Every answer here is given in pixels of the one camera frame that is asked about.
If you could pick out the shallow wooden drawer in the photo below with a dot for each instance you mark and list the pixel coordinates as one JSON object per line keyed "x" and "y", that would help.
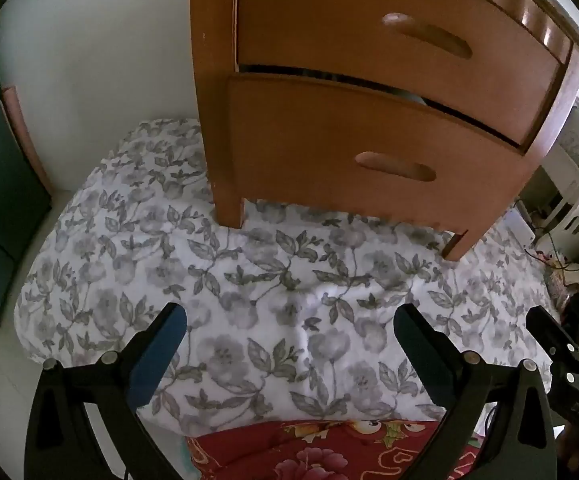
{"x": 369, "y": 60}

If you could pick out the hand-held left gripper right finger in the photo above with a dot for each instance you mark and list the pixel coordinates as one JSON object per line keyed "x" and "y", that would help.
{"x": 422, "y": 355}

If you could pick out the white power box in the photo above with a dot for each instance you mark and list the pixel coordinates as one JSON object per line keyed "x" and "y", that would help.
{"x": 519, "y": 230}

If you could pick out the red floral blanket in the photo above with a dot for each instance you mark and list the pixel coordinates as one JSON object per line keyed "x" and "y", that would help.
{"x": 319, "y": 455}

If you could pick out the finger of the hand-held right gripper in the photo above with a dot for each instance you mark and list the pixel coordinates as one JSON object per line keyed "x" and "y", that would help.
{"x": 554, "y": 332}

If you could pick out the grey floral bedsheet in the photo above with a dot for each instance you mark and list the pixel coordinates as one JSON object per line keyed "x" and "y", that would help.
{"x": 269, "y": 300}

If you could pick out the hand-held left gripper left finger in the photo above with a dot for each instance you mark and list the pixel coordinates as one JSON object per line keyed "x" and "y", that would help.
{"x": 157, "y": 355}

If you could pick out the wooden nightstand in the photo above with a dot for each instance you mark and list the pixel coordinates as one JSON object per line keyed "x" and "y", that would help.
{"x": 214, "y": 110}

